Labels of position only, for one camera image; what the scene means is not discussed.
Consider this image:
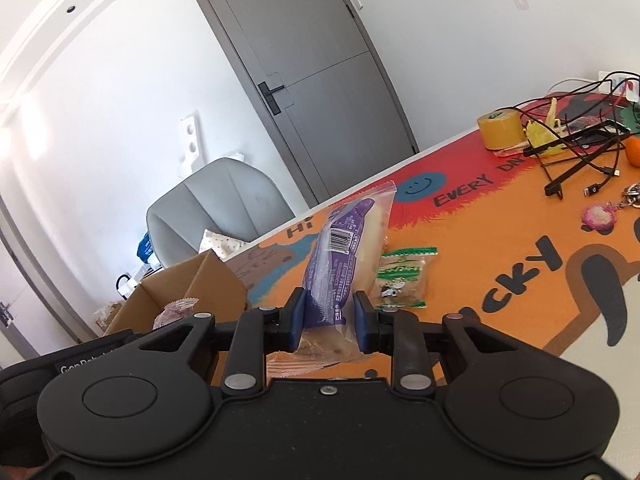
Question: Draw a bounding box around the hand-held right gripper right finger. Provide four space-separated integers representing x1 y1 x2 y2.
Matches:
353 291 512 394

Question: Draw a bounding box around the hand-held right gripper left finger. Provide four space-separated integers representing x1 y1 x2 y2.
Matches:
134 287 307 395

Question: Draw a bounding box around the purple bread packet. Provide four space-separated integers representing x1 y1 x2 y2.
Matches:
266 182 399 379

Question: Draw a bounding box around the brown cardboard box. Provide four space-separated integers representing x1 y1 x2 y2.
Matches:
102 250 251 337

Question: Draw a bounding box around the pink snack packet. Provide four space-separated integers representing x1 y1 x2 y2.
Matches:
152 297 199 331

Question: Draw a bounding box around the green white cow-print packet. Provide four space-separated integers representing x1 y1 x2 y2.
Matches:
375 247 439 311

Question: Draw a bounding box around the grey side door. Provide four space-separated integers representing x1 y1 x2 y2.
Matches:
0 195 97 362

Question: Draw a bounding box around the small printed cardboard box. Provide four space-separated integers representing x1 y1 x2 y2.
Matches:
94 300 127 334

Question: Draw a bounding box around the white dotted pillow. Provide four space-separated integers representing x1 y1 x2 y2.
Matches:
198 228 249 262

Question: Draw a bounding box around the black shoe rack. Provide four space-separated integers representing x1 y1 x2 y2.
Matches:
115 271 137 302

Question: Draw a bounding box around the grey chair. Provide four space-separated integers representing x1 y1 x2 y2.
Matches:
145 157 296 267

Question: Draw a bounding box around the colourful cartoon table mat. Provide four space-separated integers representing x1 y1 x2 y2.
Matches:
220 91 640 392

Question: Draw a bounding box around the blue white bag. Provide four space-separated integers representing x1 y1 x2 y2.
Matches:
137 232 157 264

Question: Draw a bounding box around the white foam piece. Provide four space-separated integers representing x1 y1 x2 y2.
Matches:
177 109 207 177

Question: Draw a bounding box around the yellow tape roll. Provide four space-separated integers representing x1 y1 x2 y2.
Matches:
475 107 529 151

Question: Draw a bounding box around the yellow clip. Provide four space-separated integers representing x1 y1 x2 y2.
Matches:
522 97 569 157

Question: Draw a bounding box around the white power strip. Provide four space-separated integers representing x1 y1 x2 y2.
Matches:
597 70 640 104

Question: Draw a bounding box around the black door handle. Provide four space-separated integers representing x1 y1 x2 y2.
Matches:
257 82 286 116

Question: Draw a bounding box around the black wire stand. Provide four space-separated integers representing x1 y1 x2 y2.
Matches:
514 72 640 201

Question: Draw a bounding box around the pink keychain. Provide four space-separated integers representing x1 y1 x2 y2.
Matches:
580 201 624 235

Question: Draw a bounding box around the black usb cable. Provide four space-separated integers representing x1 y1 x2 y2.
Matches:
582 125 627 199

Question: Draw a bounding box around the white cable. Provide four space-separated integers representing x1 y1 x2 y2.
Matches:
547 77 601 95

